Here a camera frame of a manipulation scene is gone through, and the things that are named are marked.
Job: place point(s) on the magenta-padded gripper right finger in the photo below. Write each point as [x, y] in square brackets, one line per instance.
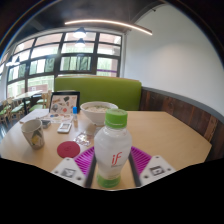
[156, 170]

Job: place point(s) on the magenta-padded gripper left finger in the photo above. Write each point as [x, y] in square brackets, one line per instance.
[68, 171]

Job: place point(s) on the clear drink bottle green cap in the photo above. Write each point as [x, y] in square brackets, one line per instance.
[112, 146]

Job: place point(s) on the flat round red coaster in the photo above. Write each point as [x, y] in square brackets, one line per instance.
[68, 149]

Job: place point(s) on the clear plastic wrapper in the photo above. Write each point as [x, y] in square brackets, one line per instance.
[83, 139]

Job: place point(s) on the small white flat device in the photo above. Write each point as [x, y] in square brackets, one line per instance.
[64, 127]

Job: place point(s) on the grey mug with print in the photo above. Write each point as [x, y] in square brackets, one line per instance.
[33, 135]

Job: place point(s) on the colourful sticker sheet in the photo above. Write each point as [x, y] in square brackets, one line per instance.
[56, 117]

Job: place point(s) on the small blue-capped bottle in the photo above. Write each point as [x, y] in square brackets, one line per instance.
[75, 113]

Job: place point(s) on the white bowl of noodle soup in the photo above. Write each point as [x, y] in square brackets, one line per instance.
[96, 115]

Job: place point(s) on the group of wooden green-seat chairs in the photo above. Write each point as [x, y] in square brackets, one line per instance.
[13, 108]

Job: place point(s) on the green upholstered bench backrest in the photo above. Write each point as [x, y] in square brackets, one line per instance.
[100, 91]

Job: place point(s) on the light wooden dining table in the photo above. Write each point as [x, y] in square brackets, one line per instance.
[28, 94]

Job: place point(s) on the group of pendant lamps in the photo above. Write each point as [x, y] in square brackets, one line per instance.
[79, 34]

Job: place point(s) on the curved ceiling light strip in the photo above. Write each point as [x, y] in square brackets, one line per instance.
[106, 22]

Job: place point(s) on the black-framed window wall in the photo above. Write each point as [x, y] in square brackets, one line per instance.
[60, 58]

